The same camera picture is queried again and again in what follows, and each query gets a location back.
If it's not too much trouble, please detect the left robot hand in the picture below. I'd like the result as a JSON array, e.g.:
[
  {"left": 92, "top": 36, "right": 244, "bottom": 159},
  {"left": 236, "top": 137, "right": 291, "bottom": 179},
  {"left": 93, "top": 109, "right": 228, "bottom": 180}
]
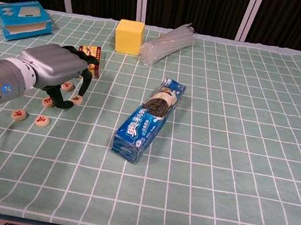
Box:
[{"left": 10, "top": 36, "right": 104, "bottom": 115}]

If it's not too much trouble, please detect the round wooden chess piece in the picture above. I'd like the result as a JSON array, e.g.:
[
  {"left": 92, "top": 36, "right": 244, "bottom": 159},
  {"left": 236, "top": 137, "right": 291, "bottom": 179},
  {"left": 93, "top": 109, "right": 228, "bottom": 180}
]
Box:
[
  {"left": 60, "top": 80, "right": 76, "bottom": 93},
  {"left": 40, "top": 96, "right": 55, "bottom": 109},
  {"left": 33, "top": 114, "right": 51, "bottom": 129},
  {"left": 69, "top": 95, "right": 84, "bottom": 107},
  {"left": 9, "top": 107, "right": 29, "bottom": 124}
]

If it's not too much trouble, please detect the red yellow card box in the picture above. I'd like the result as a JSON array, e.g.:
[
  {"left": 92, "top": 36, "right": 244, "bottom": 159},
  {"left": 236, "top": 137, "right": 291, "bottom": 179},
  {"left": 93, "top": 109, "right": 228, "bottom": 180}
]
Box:
[{"left": 74, "top": 43, "right": 106, "bottom": 80}]

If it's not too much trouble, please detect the blue kitchen scale box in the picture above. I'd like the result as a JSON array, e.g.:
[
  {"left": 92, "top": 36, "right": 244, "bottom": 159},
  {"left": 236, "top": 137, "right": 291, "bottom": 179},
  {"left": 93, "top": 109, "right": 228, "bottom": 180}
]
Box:
[{"left": 0, "top": 0, "right": 58, "bottom": 49}]

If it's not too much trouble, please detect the yellow sponge block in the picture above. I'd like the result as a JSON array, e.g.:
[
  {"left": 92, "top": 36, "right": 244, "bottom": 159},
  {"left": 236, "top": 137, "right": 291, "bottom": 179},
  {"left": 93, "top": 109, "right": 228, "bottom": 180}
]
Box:
[{"left": 112, "top": 18, "right": 147, "bottom": 58}]

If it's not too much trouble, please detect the blue Oreo cookie pack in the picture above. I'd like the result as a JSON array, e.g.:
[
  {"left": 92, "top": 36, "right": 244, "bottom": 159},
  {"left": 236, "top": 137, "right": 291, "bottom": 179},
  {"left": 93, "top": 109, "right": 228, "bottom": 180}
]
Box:
[{"left": 109, "top": 70, "right": 188, "bottom": 171}]

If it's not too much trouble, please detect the clear glue stick bundle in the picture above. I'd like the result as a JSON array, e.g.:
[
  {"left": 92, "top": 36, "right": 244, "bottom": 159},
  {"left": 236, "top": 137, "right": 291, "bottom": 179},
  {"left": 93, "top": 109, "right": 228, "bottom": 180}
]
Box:
[{"left": 137, "top": 15, "right": 200, "bottom": 75}]

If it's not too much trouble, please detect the green checked tablecloth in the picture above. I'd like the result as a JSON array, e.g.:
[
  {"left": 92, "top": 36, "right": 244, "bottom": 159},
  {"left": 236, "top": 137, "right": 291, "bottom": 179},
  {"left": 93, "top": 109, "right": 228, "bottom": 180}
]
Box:
[{"left": 0, "top": 0, "right": 301, "bottom": 225}]

